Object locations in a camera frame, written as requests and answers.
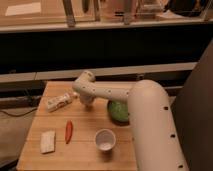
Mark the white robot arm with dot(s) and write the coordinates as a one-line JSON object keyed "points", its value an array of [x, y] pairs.
{"points": [[155, 137]]}

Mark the green bowl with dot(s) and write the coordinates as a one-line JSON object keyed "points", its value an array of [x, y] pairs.
{"points": [[118, 111]]}

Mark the white cup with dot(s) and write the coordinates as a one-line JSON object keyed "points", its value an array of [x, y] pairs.
{"points": [[105, 140]]}

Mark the white sponge block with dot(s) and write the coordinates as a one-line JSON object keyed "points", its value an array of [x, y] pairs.
{"points": [[47, 144]]}

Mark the white paper sheet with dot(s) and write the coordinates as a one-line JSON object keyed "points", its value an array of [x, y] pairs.
{"points": [[22, 9]]}

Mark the metal frame post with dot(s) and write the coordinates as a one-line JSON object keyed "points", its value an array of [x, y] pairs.
{"points": [[69, 13]]}

